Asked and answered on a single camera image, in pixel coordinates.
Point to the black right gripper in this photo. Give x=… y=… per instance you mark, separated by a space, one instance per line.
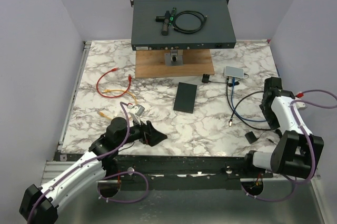
x=272 y=121

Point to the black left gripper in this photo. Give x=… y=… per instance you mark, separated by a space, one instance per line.
x=149 y=133

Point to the white grey small switch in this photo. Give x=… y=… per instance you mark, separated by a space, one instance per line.
x=234 y=72

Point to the black power adapter with cable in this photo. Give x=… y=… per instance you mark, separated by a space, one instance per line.
x=206 y=79

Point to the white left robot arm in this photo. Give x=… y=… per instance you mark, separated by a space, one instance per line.
x=41 y=204

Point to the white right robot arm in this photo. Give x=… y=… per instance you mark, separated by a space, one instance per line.
x=298 y=150

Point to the small black power adapter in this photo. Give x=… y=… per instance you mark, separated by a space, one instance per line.
x=252 y=138

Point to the wooden board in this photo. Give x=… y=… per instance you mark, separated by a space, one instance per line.
x=151 y=64

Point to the grey rack unit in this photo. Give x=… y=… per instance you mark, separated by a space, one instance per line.
x=197 y=24

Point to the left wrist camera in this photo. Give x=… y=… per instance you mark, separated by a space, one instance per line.
x=136 y=112

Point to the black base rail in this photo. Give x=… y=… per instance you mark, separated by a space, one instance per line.
x=135 y=173

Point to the black network switch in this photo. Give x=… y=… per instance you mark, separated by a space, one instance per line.
x=185 y=98

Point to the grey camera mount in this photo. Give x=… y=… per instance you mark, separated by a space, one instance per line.
x=174 y=58

